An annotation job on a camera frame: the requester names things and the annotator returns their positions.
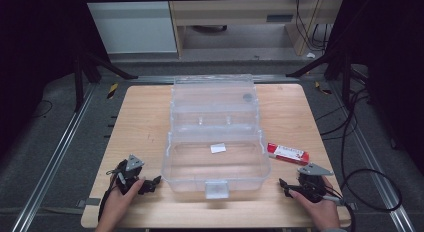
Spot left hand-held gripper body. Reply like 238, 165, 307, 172
114, 154, 148, 195

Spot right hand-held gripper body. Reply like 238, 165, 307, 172
297, 162, 335, 204

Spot red and white packet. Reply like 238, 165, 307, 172
266, 142, 310, 166

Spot clear plastic storage box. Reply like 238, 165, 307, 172
160, 74, 273, 200

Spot person's right hand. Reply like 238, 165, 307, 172
288, 176, 341, 226

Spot person's left hand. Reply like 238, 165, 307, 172
96, 178, 147, 224

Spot yellow and black tape strip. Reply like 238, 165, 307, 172
106, 82, 119, 100
314, 81, 333, 95

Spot black metal stand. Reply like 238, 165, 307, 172
285, 41, 355, 110
73, 48, 139, 113

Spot white cabinet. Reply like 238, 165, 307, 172
87, 1, 178, 55

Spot light wooden desk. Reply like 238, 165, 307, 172
169, 0, 344, 57

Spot left hand-held gripper cable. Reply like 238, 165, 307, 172
97, 168, 128, 223

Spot hand-held gripper cable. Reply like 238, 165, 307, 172
319, 188, 356, 232
97, 168, 128, 223

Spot right hand-held gripper cable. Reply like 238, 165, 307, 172
319, 188, 356, 232

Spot grey table bracket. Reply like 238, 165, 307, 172
76, 197, 102, 209

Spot thin black floor cable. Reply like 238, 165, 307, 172
31, 99, 54, 120

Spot black hanging cables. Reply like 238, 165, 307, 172
294, 0, 334, 53

